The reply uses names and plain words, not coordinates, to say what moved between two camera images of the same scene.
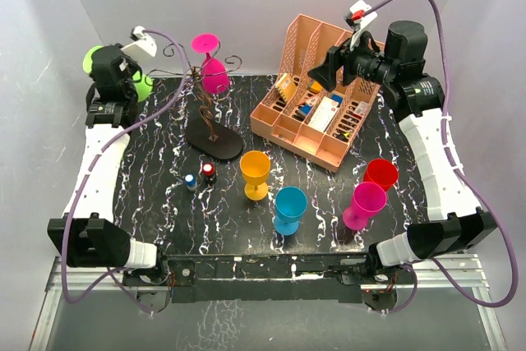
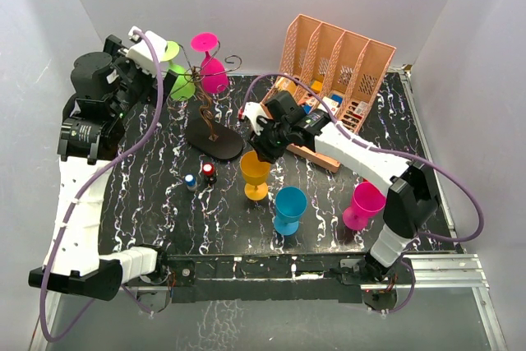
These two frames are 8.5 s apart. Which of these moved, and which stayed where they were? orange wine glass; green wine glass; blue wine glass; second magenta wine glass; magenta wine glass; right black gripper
Moved: right black gripper; green wine glass
Stayed: magenta wine glass; orange wine glass; blue wine glass; second magenta wine glass
